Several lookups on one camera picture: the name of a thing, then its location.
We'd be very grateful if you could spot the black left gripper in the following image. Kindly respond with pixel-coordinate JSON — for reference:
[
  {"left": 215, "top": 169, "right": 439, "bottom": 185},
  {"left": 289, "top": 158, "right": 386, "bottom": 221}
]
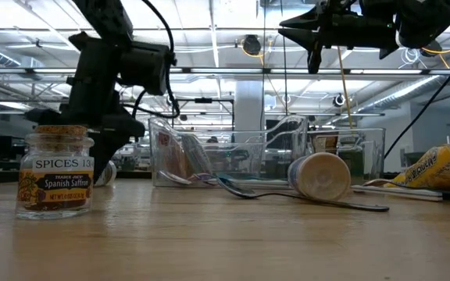
[{"left": 24, "top": 31, "right": 147, "bottom": 183}]

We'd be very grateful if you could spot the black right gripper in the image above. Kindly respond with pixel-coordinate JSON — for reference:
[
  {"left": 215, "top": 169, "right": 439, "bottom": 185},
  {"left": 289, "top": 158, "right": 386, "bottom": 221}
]
[{"left": 277, "top": 0, "right": 402, "bottom": 75}]

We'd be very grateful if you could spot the cork-stoppered saffron glass jar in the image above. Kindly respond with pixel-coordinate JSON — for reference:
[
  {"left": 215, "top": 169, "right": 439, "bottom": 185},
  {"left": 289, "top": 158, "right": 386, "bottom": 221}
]
[{"left": 15, "top": 124, "right": 96, "bottom": 221}]

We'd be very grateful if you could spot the silver spoon teal handle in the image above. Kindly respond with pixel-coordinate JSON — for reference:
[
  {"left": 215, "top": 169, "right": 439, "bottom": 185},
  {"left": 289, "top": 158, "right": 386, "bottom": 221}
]
[{"left": 157, "top": 169, "right": 288, "bottom": 187}]

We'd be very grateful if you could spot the pink black-cap spice bottle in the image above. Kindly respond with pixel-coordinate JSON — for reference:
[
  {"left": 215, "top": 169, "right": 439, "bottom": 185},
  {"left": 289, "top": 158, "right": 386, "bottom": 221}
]
[{"left": 286, "top": 151, "right": 352, "bottom": 202}]

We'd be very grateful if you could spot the dark grey metal spoon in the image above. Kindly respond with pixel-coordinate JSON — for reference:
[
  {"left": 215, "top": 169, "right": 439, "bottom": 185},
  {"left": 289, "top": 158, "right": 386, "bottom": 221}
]
[{"left": 215, "top": 175, "right": 391, "bottom": 213}]

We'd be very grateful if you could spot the yellow Maruchan ramen pack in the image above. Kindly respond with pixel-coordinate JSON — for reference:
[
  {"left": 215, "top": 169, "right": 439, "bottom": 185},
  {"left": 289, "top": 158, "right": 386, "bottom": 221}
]
[{"left": 384, "top": 140, "right": 450, "bottom": 195}]

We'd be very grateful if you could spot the plain silver spoon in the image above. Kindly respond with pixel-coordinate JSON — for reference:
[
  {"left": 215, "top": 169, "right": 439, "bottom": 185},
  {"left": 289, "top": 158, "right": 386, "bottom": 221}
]
[{"left": 350, "top": 178, "right": 444, "bottom": 203}]

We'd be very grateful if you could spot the small black ceiling reel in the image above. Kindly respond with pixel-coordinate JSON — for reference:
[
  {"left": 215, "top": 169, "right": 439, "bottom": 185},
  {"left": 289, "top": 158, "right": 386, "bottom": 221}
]
[{"left": 331, "top": 92, "right": 347, "bottom": 108}]

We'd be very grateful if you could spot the white building column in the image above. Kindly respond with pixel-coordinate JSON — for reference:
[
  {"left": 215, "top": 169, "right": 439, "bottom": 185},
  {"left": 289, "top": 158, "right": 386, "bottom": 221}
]
[{"left": 234, "top": 80, "right": 266, "bottom": 133}]

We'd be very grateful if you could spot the clear plastic bin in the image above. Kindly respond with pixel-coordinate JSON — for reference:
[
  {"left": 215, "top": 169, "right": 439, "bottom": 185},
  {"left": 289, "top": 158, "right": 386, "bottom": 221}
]
[
  {"left": 306, "top": 126, "right": 387, "bottom": 185},
  {"left": 148, "top": 115, "right": 309, "bottom": 188}
]

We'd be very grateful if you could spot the thin black hanging cable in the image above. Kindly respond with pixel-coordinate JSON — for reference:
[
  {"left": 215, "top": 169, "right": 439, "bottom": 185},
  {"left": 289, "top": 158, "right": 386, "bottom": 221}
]
[{"left": 279, "top": 0, "right": 289, "bottom": 118}]

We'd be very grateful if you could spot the yellow power cable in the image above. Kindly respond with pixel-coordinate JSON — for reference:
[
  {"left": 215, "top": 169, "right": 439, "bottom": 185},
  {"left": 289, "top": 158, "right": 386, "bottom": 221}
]
[{"left": 336, "top": 46, "right": 357, "bottom": 130}]

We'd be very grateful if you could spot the long ceiling light rail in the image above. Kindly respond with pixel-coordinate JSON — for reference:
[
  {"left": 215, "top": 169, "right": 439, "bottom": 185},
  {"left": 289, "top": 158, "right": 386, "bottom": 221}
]
[{"left": 0, "top": 66, "right": 450, "bottom": 76}]

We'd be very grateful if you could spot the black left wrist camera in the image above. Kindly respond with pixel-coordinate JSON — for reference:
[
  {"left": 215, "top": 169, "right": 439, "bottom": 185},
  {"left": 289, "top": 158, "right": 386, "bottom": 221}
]
[{"left": 120, "top": 41, "right": 177, "bottom": 97}]

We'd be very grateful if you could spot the long silver ventilation duct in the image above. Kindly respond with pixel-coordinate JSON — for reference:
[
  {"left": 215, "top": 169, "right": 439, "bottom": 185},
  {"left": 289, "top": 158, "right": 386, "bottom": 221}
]
[{"left": 355, "top": 73, "right": 450, "bottom": 115}]

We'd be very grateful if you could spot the black metal frame stand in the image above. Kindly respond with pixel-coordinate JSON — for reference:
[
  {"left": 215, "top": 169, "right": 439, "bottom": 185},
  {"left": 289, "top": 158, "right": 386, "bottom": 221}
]
[{"left": 177, "top": 97, "right": 236, "bottom": 132}]

